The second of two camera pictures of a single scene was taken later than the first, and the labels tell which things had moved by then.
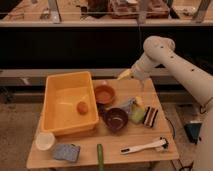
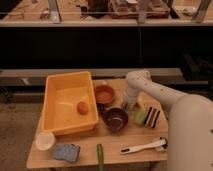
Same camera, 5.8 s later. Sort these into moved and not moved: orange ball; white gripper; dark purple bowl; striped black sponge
Moved: white gripper
Not moved: dark purple bowl; orange ball; striped black sponge
